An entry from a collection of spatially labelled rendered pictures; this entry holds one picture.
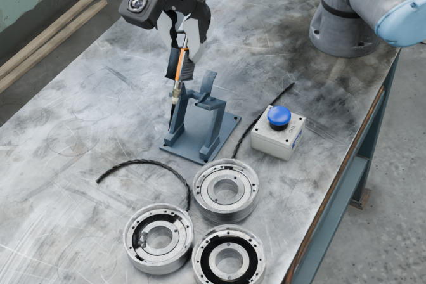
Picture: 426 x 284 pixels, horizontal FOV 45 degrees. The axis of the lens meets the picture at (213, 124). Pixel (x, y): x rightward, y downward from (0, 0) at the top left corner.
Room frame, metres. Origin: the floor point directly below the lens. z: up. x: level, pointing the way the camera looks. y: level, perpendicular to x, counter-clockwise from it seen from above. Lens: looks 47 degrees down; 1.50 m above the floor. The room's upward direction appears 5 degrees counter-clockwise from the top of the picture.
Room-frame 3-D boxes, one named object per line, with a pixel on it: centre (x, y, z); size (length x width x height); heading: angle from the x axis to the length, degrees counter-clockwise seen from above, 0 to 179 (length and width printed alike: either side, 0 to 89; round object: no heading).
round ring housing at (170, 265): (0.40, 0.09, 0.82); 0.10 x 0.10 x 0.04
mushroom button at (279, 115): (0.59, -0.11, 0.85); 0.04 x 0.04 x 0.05
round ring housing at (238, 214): (0.48, -0.01, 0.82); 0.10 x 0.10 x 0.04
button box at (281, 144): (0.60, -0.12, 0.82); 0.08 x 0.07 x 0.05; 146
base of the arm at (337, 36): (0.87, -0.30, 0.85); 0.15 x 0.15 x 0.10
